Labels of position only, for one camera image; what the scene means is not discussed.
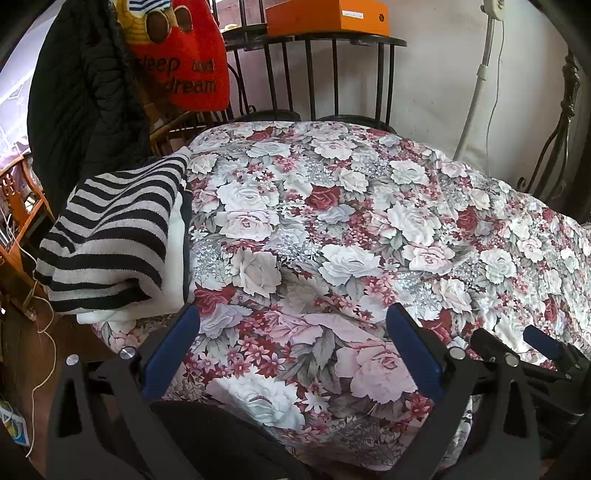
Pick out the black white striped folded garment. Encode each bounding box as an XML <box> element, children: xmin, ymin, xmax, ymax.
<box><xmin>34</xmin><ymin>154</ymin><xmax>190</xmax><ymax>315</ymax></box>

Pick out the floral rose bedspread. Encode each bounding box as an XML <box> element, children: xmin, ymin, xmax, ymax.
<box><xmin>91</xmin><ymin>120</ymin><xmax>591</xmax><ymax>471</ymax></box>

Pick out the wooden side shelf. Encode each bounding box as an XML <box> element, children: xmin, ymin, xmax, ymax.
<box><xmin>1</xmin><ymin>151</ymin><xmax>55</xmax><ymax>285</ymax></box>

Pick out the black hanging jacket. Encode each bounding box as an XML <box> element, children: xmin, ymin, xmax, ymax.
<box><xmin>27</xmin><ymin>1</ymin><xmax>151</xmax><ymax>214</ymax></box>

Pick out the black metal rack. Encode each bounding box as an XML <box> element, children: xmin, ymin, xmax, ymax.
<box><xmin>204</xmin><ymin>1</ymin><xmax>408</xmax><ymax>133</ymax></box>

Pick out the white floor lamp pole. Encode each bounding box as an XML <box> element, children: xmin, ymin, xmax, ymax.
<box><xmin>454</xmin><ymin>0</ymin><xmax>506</xmax><ymax>161</ymax></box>

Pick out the red plush sleep pillow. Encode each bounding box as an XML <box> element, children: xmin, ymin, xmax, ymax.
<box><xmin>114</xmin><ymin>1</ymin><xmax>230</xmax><ymax>112</ymax></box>

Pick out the orange box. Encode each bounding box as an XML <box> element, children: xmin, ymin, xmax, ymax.
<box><xmin>266</xmin><ymin>0</ymin><xmax>390</xmax><ymax>37</ymax></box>

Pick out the white cable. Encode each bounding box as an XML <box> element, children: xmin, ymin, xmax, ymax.
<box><xmin>25</xmin><ymin>244</ymin><xmax>59</xmax><ymax>460</ymax></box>

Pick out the black iron bed frame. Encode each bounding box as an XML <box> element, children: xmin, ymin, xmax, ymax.
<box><xmin>516</xmin><ymin>45</ymin><xmax>591</xmax><ymax>218</ymax></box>

